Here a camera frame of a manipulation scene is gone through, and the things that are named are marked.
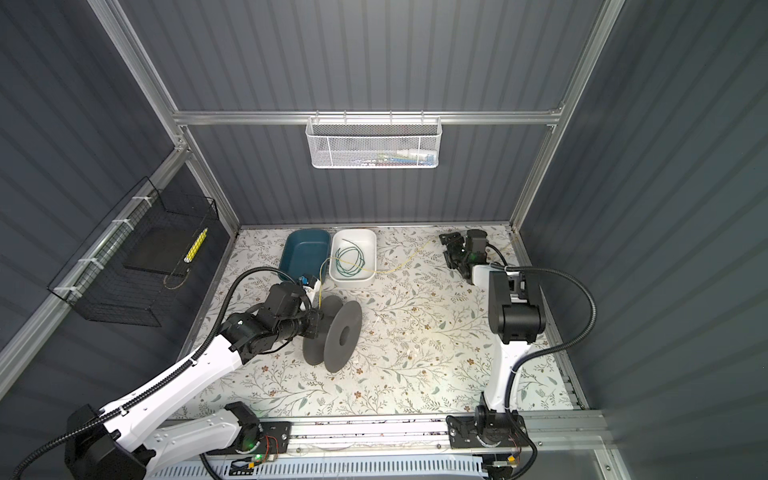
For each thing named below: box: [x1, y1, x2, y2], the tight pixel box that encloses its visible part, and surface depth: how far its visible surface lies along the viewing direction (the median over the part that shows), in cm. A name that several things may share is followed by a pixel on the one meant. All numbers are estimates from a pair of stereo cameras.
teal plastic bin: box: [278, 229, 331, 283], surface depth 113 cm
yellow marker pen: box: [184, 227, 209, 263], surface depth 78 cm
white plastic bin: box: [329, 228, 377, 284], surface depth 110 cm
